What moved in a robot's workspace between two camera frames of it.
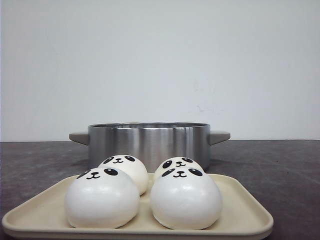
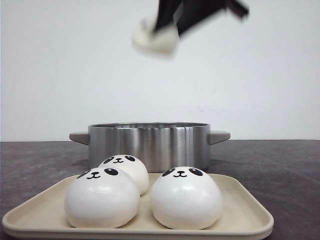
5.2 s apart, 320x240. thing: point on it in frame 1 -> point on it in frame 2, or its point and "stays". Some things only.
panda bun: x=185 y=198 stays
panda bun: x=178 y=162 -> x=162 y=40
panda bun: x=133 y=166 stays
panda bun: x=102 y=198 stays
